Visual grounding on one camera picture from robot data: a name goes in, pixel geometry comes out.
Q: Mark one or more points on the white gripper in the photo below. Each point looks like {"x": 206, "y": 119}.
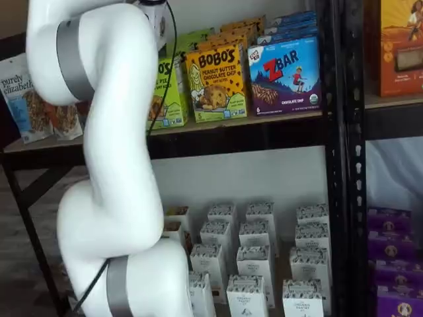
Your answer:
{"x": 158, "y": 23}

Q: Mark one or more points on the green Bobo's apple pie box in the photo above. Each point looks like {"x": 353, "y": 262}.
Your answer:
{"x": 168, "y": 109}
{"x": 195, "y": 38}

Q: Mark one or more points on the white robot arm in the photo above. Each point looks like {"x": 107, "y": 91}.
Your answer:
{"x": 115, "y": 148}

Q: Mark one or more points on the yellow Bobo's peanut butter box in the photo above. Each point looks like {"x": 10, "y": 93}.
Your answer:
{"x": 224, "y": 41}
{"x": 215, "y": 82}
{"x": 238, "y": 29}
{"x": 244, "y": 20}

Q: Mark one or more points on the blue Zbar chocolate chip box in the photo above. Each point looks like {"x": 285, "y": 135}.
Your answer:
{"x": 294, "y": 22}
{"x": 291, "y": 30}
{"x": 295, "y": 14}
{"x": 284, "y": 76}

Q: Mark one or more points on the black metal shelf rack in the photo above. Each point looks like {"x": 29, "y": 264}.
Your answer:
{"x": 231, "y": 137}
{"x": 393, "y": 122}

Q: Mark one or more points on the white box with granola picture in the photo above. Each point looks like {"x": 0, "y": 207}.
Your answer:
{"x": 172, "y": 231}
{"x": 176, "y": 214}

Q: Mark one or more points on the white organic pantry box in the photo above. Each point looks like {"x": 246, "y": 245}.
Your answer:
{"x": 246, "y": 297}
{"x": 256, "y": 235}
{"x": 203, "y": 294}
{"x": 208, "y": 267}
{"x": 261, "y": 214}
{"x": 222, "y": 214}
{"x": 303, "y": 298}
{"x": 310, "y": 264}
{"x": 215, "y": 236}
{"x": 312, "y": 215}
{"x": 254, "y": 264}
{"x": 312, "y": 237}

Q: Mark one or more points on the large orange box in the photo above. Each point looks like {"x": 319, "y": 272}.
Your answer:
{"x": 400, "y": 39}

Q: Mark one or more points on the purple box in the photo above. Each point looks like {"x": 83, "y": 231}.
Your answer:
{"x": 400, "y": 274}
{"x": 391, "y": 247}
{"x": 400, "y": 303}
{"x": 390, "y": 219}

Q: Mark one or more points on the orange purely elizabeth granola bag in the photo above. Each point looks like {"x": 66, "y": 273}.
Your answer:
{"x": 64, "y": 120}

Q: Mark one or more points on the blue purely elizabeth granola bag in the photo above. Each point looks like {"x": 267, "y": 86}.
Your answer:
{"x": 20, "y": 109}

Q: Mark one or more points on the white plastic sheet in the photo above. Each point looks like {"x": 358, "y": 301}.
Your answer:
{"x": 393, "y": 171}

